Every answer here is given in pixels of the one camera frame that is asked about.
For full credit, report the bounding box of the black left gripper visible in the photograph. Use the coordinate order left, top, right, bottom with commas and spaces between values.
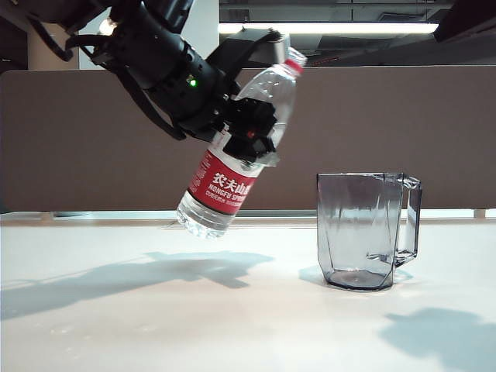
149, 36, 281, 168

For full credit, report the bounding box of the Nongfu Spring water bottle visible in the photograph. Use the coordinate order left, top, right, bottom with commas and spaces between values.
176, 46, 309, 239

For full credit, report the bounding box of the grey transparent plastic mug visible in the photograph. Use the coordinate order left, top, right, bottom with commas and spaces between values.
315, 172, 423, 292

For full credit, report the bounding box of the brown desk divider panel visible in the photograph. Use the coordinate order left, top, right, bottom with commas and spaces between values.
0, 65, 496, 213

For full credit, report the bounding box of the white ceiling light strip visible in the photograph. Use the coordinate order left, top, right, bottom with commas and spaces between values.
219, 22, 440, 35

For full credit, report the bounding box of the beige building pillar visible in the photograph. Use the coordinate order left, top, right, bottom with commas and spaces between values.
26, 21, 81, 71

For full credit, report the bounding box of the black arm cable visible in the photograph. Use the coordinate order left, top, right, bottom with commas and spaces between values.
29, 15, 114, 63
115, 65, 188, 141

